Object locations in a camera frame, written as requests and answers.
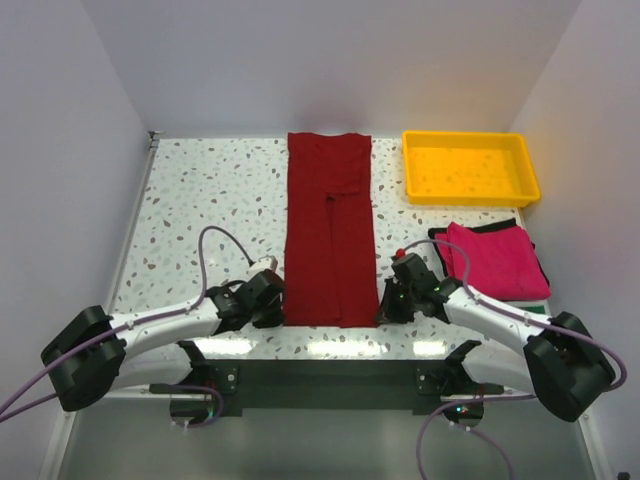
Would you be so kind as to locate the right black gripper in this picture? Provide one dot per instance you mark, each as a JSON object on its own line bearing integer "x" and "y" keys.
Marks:
{"x": 388, "y": 312}

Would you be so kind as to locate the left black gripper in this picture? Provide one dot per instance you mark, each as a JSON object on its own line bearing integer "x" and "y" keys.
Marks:
{"x": 274, "y": 319}

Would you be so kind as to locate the dark red t shirt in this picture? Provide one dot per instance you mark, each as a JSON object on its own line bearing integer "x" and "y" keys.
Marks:
{"x": 329, "y": 258}

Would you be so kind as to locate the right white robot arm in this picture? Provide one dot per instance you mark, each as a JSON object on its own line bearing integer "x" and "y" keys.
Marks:
{"x": 554, "y": 359}

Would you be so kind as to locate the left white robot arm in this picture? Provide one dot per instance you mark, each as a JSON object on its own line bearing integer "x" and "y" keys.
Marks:
{"x": 154, "y": 343}

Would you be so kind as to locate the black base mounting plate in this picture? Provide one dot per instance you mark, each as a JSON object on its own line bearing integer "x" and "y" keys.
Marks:
{"x": 414, "y": 385}

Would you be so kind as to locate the folded pink t shirt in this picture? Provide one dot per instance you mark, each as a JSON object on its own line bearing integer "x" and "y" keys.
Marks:
{"x": 495, "y": 260}

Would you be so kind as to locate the folded green t shirt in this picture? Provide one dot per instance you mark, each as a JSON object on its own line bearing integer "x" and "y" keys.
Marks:
{"x": 534, "y": 308}

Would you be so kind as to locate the yellow plastic tray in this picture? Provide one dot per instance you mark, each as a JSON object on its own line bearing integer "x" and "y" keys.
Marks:
{"x": 455, "y": 168}

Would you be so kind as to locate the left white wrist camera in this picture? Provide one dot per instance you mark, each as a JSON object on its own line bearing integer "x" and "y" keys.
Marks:
{"x": 268, "y": 262}

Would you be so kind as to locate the aluminium frame rail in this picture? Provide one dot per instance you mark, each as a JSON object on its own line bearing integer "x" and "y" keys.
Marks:
{"x": 85, "y": 365}

